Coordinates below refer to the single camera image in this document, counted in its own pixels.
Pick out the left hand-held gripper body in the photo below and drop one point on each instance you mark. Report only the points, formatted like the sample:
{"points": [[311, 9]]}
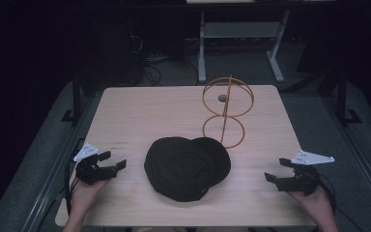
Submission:
{"points": [[93, 172]]}

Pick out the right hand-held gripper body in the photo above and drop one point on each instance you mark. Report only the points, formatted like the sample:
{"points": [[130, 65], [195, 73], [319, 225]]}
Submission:
{"points": [[302, 182]]}

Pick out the black cap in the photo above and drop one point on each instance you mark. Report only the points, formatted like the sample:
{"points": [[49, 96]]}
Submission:
{"points": [[180, 170]]}

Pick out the person's right hand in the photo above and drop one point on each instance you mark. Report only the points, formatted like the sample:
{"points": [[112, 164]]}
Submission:
{"points": [[319, 204]]}

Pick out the person's left hand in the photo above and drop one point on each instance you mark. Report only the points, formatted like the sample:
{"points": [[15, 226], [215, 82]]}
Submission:
{"points": [[82, 198]]}

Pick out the black metal stand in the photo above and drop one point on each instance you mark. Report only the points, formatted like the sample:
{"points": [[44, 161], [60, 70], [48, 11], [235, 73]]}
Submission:
{"points": [[342, 96], [76, 96]]}

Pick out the small grey round disc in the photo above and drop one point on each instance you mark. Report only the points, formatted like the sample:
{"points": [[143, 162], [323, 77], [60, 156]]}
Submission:
{"points": [[222, 97]]}

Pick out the aluminium rail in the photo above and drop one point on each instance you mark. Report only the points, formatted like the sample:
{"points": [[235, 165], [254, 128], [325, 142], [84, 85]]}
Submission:
{"points": [[364, 167], [50, 187]]}

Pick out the white metal table frame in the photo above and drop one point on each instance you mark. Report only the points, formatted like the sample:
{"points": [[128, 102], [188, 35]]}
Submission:
{"points": [[238, 29]]}

